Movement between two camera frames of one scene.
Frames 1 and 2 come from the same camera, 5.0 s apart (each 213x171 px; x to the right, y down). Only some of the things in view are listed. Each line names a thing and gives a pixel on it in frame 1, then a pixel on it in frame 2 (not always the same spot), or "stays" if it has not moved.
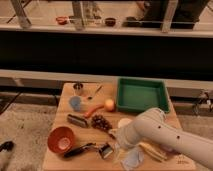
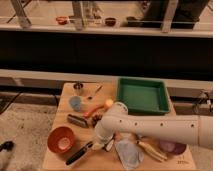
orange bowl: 60,139 stays
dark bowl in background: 110,21 stays
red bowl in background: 62,20 stays
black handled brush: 78,149 to 80,153
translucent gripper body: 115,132 to 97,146
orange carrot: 87,113 stays
